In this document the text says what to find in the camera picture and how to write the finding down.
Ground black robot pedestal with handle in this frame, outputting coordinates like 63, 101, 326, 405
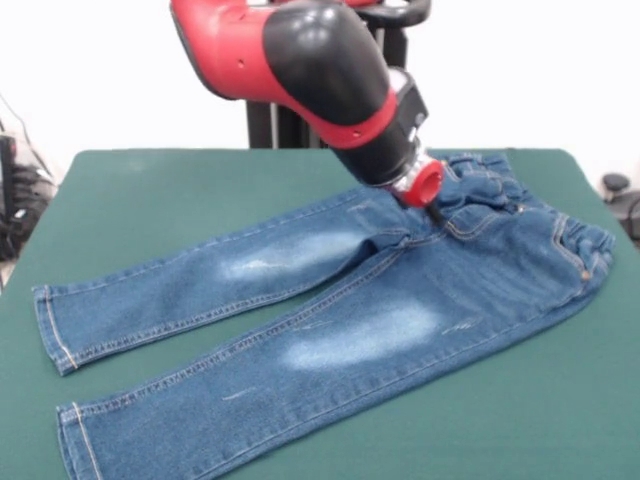
244, 0, 432, 150

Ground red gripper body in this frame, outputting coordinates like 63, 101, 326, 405
389, 148, 446, 209

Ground blue denim jeans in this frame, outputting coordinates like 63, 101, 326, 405
32, 152, 617, 480

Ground dark green table cloth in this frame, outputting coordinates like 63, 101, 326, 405
0, 147, 640, 480

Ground black round knob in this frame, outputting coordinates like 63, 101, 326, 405
602, 172, 632, 194

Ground dark grey chair base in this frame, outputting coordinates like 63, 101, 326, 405
605, 192, 640, 236

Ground black cable tangle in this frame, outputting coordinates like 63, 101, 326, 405
0, 92, 56, 261

